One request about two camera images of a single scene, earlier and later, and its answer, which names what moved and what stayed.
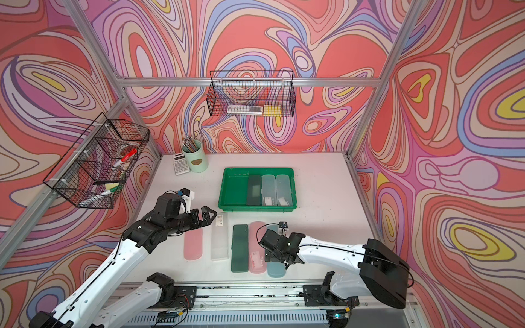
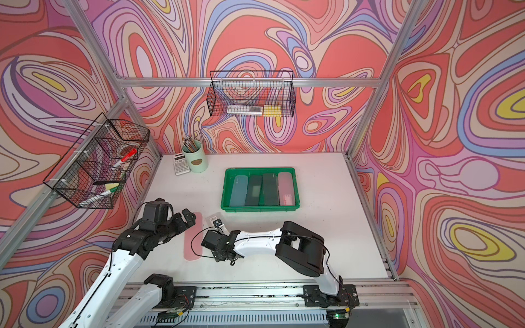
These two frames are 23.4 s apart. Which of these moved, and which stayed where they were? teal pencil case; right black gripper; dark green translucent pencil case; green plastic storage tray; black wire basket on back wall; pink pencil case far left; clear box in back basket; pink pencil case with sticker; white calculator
Moved: teal pencil case; pink pencil case with sticker; right black gripper
Stayed: black wire basket on back wall; pink pencil case far left; green plastic storage tray; clear box in back basket; dark green translucent pencil case; white calculator
